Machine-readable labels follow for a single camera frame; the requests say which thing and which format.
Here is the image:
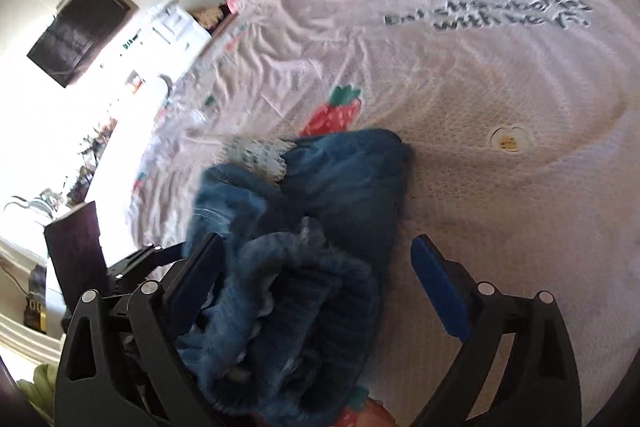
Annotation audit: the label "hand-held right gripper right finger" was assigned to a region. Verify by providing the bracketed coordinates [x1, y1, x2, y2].
[410, 233, 584, 427]

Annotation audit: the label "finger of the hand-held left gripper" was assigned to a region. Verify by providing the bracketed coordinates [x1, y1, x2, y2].
[106, 244, 188, 303]

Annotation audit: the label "white dresser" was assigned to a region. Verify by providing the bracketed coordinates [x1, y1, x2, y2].
[149, 0, 214, 46]

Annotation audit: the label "blue denim pants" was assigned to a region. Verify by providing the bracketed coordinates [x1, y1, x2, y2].
[180, 129, 414, 427]

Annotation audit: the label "potted plants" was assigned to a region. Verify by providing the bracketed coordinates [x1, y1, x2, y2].
[74, 117, 120, 204]

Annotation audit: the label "black wall television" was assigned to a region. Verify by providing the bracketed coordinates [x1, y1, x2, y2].
[26, 0, 132, 88]

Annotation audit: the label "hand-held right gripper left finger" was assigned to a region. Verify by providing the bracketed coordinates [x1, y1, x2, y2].
[51, 232, 227, 427]

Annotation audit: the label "pink strawberry print bed sheet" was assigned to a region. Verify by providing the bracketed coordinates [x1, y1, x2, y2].
[127, 0, 640, 427]

